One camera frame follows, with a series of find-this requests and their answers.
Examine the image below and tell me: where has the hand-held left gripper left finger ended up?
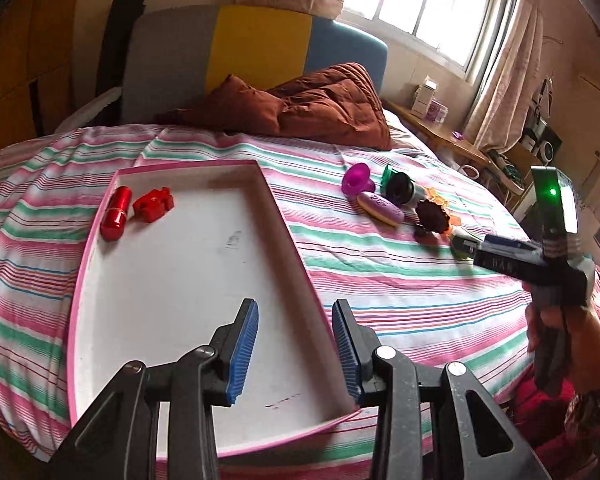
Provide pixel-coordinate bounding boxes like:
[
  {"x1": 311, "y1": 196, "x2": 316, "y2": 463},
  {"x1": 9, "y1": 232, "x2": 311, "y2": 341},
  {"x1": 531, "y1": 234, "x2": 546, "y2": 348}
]
[{"x1": 50, "y1": 298, "x2": 261, "y2": 480}]

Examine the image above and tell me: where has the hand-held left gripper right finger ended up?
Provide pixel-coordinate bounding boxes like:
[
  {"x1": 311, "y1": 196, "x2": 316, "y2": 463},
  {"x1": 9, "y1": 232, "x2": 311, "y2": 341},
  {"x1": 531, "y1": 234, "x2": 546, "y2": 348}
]
[{"x1": 331, "y1": 299, "x2": 553, "y2": 480}]

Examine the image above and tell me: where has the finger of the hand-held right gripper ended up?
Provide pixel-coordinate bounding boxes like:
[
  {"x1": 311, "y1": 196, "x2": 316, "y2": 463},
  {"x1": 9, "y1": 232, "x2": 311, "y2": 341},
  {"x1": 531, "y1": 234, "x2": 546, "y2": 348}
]
[{"x1": 472, "y1": 234, "x2": 543, "y2": 263}]

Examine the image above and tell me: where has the white green plastic piece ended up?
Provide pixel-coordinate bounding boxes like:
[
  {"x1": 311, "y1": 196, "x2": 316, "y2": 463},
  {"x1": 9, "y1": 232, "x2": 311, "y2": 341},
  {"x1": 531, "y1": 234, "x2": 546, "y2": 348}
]
[{"x1": 450, "y1": 226, "x2": 481, "y2": 261}]

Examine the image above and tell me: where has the pink-rimmed white box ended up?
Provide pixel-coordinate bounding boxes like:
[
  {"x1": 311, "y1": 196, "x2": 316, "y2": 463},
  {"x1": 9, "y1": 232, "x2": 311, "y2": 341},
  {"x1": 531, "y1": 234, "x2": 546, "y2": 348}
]
[{"x1": 66, "y1": 159, "x2": 361, "y2": 461}]

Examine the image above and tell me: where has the person's right hand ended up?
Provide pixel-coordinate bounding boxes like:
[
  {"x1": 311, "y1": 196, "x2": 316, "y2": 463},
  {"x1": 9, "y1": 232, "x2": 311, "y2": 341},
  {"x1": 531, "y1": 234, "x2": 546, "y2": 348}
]
[{"x1": 524, "y1": 280, "x2": 600, "y2": 398}]

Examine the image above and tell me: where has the brown flower-shaped piece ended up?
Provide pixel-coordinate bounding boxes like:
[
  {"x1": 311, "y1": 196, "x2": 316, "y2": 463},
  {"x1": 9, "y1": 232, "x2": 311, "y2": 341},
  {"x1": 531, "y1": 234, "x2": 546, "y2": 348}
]
[{"x1": 414, "y1": 199, "x2": 452, "y2": 235}]

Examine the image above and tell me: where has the striped bedsheet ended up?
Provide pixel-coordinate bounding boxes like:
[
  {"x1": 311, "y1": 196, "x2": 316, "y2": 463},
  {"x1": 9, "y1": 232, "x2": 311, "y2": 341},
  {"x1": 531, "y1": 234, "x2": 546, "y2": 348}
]
[{"x1": 0, "y1": 122, "x2": 533, "y2": 466}]

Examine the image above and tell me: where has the black stereo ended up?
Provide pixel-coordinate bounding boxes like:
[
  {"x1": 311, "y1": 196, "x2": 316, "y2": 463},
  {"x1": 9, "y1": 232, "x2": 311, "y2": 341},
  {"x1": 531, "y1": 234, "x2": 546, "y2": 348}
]
[{"x1": 522, "y1": 115, "x2": 563, "y2": 163}]

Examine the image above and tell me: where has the wooden desk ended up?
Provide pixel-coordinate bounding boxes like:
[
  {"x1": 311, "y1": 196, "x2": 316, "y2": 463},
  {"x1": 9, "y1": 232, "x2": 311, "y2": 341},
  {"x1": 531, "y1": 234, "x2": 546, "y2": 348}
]
[{"x1": 387, "y1": 100, "x2": 526, "y2": 196}]

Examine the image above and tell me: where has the pink oval plastic piece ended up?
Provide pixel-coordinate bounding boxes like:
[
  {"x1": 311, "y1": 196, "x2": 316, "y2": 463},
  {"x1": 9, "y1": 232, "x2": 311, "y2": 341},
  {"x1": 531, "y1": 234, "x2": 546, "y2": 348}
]
[{"x1": 356, "y1": 192, "x2": 406, "y2": 227}]

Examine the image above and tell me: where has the person's red floral clothing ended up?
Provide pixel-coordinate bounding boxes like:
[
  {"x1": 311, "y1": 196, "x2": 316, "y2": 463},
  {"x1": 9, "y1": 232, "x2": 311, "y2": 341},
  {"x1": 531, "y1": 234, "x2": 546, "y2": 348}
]
[{"x1": 509, "y1": 374, "x2": 588, "y2": 480}]

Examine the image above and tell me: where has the pale pillow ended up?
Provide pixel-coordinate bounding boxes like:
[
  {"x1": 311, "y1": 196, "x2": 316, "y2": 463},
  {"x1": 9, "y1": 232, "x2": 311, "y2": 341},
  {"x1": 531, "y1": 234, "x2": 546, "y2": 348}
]
[{"x1": 382, "y1": 107, "x2": 433, "y2": 156}]

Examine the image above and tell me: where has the purple plastic funnel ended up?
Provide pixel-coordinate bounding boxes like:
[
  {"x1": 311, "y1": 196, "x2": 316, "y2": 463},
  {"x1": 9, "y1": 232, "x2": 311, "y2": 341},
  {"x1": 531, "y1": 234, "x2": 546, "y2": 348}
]
[{"x1": 342, "y1": 162, "x2": 378, "y2": 197}]

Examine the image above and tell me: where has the white carton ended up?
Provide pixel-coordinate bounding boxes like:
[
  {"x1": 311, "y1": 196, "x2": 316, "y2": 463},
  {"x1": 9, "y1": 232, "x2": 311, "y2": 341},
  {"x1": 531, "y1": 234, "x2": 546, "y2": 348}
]
[{"x1": 411, "y1": 76, "x2": 438, "y2": 117}]

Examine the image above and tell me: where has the long beige curtain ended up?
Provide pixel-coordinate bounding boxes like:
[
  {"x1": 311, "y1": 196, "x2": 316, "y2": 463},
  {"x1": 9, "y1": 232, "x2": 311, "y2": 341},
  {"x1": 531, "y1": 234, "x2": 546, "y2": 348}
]
[{"x1": 462, "y1": 0, "x2": 546, "y2": 151}]

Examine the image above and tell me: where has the red puzzle-shaped piece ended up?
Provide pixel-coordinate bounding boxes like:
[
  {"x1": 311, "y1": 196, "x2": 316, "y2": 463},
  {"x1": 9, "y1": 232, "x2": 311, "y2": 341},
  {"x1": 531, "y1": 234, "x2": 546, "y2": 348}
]
[{"x1": 132, "y1": 187, "x2": 174, "y2": 222}]

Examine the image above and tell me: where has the red metal cylinder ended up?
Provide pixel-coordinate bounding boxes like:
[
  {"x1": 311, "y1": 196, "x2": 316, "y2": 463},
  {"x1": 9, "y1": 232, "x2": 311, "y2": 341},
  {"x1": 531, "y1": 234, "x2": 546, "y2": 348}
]
[{"x1": 100, "y1": 186, "x2": 132, "y2": 242}]

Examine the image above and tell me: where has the brown quilt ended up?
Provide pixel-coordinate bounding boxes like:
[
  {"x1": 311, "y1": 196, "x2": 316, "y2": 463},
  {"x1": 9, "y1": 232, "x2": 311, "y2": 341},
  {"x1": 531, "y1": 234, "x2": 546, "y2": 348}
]
[{"x1": 155, "y1": 62, "x2": 393, "y2": 152}]

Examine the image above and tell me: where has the window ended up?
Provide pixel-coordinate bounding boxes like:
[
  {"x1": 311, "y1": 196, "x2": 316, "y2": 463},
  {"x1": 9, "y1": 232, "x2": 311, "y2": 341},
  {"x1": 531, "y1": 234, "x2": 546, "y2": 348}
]
[{"x1": 342, "y1": 0, "x2": 498, "y2": 68}]

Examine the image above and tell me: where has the white cloth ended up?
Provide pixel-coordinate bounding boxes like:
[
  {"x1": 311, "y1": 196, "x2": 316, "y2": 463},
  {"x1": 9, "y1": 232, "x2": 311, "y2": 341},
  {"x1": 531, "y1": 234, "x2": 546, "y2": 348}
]
[{"x1": 55, "y1": 86, "x2": 123, "y2": 135}]

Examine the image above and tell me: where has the grey yellow blue headboard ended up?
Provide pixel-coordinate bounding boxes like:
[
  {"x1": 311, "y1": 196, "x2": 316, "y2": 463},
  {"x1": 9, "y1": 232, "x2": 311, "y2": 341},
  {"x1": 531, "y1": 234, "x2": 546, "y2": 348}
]
[{"x1": 120, "y1": 4, "x2": 388, "y2": 126}]

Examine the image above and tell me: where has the black cloth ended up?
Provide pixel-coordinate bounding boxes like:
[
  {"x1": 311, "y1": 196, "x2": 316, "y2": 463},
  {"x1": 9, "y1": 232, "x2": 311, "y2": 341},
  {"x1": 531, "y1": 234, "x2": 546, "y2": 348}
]
[{"x1": 96, "y1": 0, "x2": 146, "y2": 111}]

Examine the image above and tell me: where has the wooden wardrobe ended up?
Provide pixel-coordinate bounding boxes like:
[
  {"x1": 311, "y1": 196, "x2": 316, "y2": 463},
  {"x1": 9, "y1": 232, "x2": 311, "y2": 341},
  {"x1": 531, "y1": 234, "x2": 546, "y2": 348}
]
[{"x1": 0, "y1": 0, "x2": 88, "y2": 161}]

